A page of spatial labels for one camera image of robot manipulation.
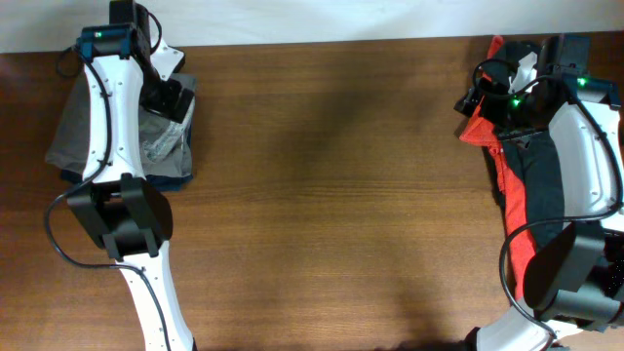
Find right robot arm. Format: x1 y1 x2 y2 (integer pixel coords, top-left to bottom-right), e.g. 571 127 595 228
455 34 623 350

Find folded navy blue shorts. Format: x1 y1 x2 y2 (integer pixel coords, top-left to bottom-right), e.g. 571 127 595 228
45 122 193 192

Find red garment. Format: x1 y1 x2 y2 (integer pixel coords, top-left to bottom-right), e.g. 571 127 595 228
458 34 540 301

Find black printed t-shirt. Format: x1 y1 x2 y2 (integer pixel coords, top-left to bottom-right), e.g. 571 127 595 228
481 36 564 252

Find grey cargo shorts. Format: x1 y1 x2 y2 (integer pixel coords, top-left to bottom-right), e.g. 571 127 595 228
45 74 195 178

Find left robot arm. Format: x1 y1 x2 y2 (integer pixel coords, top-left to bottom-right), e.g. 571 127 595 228
61 1 197 350

